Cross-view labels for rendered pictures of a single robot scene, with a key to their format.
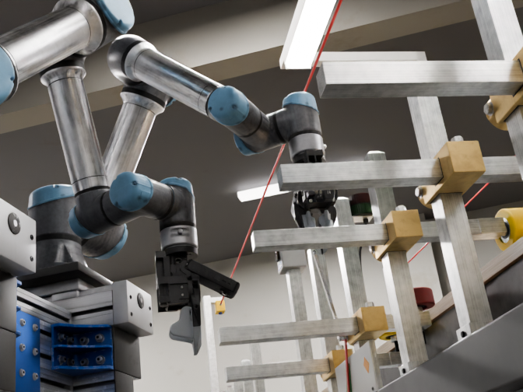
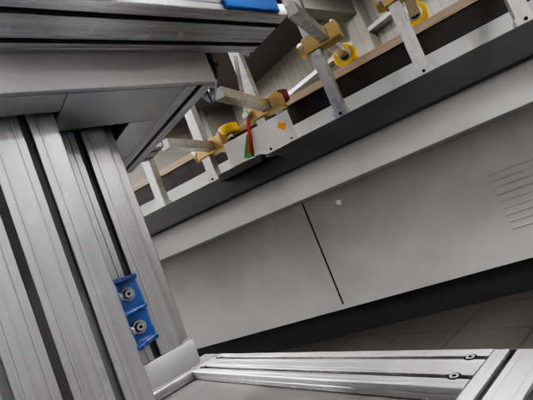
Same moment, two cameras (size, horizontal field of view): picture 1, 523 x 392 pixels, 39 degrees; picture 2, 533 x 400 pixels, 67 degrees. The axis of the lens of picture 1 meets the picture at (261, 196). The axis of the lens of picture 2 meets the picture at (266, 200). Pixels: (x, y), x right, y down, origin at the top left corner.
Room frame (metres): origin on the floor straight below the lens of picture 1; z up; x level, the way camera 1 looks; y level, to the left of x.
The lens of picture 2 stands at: (0.78, 0.91, 0.46)
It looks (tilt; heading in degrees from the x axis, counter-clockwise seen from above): 5 degrees up; 309
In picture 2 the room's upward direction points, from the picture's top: 22 degrees counter-clockwise
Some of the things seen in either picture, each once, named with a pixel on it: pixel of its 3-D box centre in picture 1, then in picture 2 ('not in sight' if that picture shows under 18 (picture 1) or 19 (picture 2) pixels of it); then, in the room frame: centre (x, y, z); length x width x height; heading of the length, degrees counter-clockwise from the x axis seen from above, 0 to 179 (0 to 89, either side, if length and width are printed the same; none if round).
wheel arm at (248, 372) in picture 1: (319, 367); (206, 147); (1.74, -0.08, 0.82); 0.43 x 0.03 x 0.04; 102
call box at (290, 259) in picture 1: (291, 260); not in sight; (2.04, -0.06, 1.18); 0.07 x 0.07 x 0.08; 12
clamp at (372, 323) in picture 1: (366, 327); (265, 109); (1.52, -0.18, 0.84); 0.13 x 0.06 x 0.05; 12
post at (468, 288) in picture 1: (450, 216); (398, 14); (1.05, -0.28, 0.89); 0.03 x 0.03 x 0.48; 12
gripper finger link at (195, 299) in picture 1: (194, 305); (206, 65); (1.41, 0.16, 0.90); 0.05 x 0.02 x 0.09; 12
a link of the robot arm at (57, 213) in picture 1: (56, 215); not in sight; (1.57, 0.47, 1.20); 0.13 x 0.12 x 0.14; 156
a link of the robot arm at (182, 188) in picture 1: (175, 206); not in sight; (1.42, 0.18, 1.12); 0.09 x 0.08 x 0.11; 146
